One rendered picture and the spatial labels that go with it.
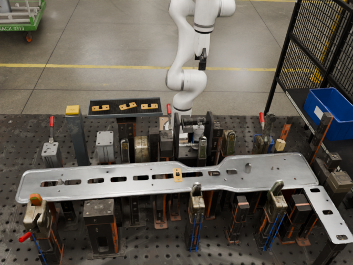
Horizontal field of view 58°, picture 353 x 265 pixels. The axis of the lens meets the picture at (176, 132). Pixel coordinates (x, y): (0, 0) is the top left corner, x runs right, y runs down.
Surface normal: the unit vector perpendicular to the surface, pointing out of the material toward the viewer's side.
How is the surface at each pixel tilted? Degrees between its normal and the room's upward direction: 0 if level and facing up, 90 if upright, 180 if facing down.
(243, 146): 0
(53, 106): 0
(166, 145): 90
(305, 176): 0
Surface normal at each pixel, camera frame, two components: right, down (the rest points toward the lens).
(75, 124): 0.13, 0.66
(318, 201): 0.05, -0.76
